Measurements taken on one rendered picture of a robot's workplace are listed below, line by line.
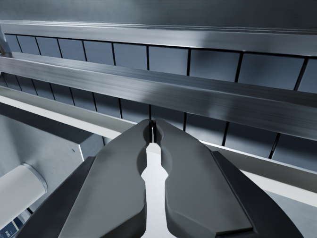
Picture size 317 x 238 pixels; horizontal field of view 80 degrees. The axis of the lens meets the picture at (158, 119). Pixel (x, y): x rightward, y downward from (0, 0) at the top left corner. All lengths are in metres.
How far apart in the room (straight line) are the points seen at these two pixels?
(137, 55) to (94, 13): 0.11
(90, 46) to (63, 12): 0.11
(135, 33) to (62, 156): 0.27
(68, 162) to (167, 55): 0.28
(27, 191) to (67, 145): 0.19
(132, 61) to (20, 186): 0.39
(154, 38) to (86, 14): 0.13
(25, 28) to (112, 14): 0.11
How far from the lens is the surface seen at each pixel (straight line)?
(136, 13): 0.24
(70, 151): 0.35
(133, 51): 0.18
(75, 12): 0.30
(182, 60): 0.16
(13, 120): 0.46
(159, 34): 0.17
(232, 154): 0.16
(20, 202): 0.52
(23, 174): 0.52
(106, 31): 0.20
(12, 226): 0.89
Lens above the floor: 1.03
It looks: 50 degrees down
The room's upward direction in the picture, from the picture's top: 135 degrees counter-clockwise
